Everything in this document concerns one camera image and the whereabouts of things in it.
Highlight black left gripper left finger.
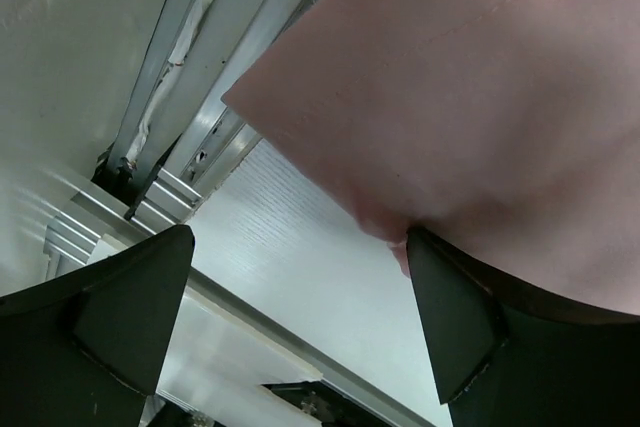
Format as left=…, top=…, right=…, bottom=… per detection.
left=1, top=225, right=194, bottom=426

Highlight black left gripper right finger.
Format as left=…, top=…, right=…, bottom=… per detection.
left=406, top=228, right=639, bottom=426

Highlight pink trousers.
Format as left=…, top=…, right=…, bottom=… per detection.
left=224, top=0, right=639, bottom=313

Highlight aluminium table frame rail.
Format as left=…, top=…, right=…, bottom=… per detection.
left=45, top=0, right=451, bottom=426

